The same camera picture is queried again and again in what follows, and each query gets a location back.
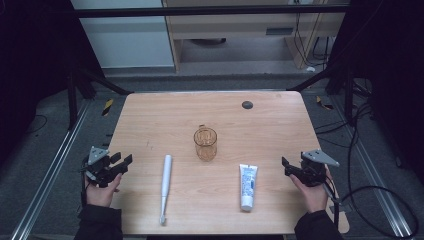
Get right hand-held gripper cable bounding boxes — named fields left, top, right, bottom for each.
left=322, top=181, right=342, bottom=232

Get white cabinet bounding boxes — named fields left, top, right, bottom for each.
left=70, top=0, right=175, bottom=69

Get black hanging desk cables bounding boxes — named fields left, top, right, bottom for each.
left=292, top=12, right=332, bottom=68

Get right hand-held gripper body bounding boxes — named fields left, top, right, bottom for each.
left=298, top=148, right=341, bottom=188

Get white toothpaste tube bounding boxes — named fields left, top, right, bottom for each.
left=238, top=163, right=259, bottom=212

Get left hand-held gripper cable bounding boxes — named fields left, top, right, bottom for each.
left=79, top=164, right=89, bottom=208

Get light wooden desk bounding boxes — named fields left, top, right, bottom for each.
left=162, top=0, right=346, bottom=73

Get white electric toothbrush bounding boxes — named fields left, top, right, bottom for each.
left=159, top=154, right=173, bottom=226

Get aluminium floor rail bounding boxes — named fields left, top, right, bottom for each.
left=9, top=99, right=92, bottom=240
left=329, top=96, right=414, bottom=239

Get person's left hand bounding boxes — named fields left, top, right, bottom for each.
left=84, top=173, right=123, bottom=208

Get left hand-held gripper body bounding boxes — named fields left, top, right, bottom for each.
left=80, top=145, right=118, bottom=188

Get person's right hand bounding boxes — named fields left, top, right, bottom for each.
left=289, top=166, right=334, bottom=214

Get hand-held gripper cable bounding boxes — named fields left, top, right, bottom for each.
left=322, top=181, right=342, bottom=232
left=79, top=164, right=89, bottom=208

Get thick black floor cable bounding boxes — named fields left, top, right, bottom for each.
left=342, top=103, right=420, bottom=240

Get black curtain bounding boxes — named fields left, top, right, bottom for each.
left=0, top=0, right=105, bottom=168
left=328, top=0, right=424, bottom=186

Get black metal stand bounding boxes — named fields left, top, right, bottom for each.
left=65, top=65, right=134, bottom=131
left=286, top=64, right=357, bottom=126

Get black horizontal frame bar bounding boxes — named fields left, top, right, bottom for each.
left=71, top=4, right=351, bottom=19

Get black and yellow tape strip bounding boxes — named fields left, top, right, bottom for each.
left=315, top=95, right=335, bottom=111
left=101, top=98, right=115, bottom=117

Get thin black floor cable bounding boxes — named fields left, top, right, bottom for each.
left=26, top=114, right=49, bottom=135

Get amber glass cup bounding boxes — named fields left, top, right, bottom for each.
left=193, top=124, right=218, bottom=163

